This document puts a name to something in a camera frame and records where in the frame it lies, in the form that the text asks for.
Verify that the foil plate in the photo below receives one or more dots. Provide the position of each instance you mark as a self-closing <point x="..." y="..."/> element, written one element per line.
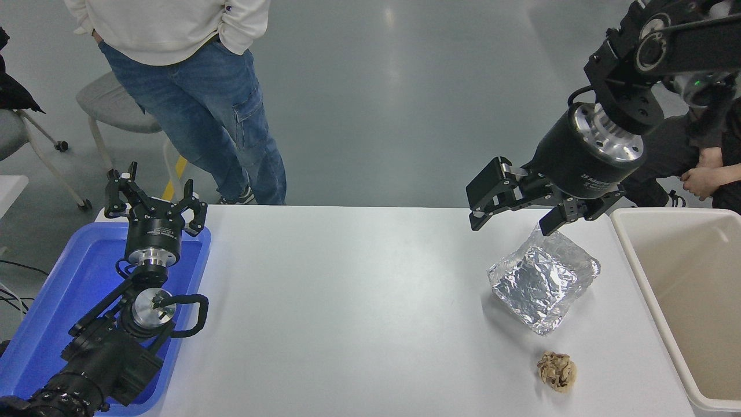
<point x="541" y="284"/>

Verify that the person's hand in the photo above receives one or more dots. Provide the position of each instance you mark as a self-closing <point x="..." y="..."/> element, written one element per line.
<point x="703" y="179"/>

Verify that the black garment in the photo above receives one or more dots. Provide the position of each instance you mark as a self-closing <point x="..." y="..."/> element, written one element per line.
<point x="14" y="92"/>

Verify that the standing person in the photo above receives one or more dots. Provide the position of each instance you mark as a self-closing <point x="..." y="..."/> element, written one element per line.
<point x="197" y="98"/>

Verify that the seated person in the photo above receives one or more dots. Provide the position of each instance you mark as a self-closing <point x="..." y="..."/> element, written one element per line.
<point x="671" y="145"/>

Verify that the large pale bin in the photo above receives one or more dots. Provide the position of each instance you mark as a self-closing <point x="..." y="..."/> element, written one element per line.
<point x="694" y="289"/>

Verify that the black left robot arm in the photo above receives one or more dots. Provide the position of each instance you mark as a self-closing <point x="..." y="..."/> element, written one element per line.
<point x="110" y="359"/>

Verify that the crumpled tan paper ball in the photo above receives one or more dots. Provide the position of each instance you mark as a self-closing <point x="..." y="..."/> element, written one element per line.
<point x="557" y="372"/>

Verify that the grey stool with white legs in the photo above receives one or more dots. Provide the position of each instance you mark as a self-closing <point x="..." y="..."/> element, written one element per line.
<point x="107" y="104"/>

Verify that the grey wheeled chair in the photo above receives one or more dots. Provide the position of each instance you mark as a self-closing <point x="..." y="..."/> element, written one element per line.
<point x="17" y="133"/>

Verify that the small white table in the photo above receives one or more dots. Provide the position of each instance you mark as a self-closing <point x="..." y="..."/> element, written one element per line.
<point x="10" y="191"/>

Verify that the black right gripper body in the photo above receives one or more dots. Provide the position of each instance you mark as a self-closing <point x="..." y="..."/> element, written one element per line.
<point x="570" y="165"/>

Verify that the blue plastic tray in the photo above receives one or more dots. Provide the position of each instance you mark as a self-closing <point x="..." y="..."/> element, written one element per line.
<point x="63" y="278"/>

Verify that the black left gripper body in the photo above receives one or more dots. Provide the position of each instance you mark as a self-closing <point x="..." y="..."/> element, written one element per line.
<point x="155" y="229"/>

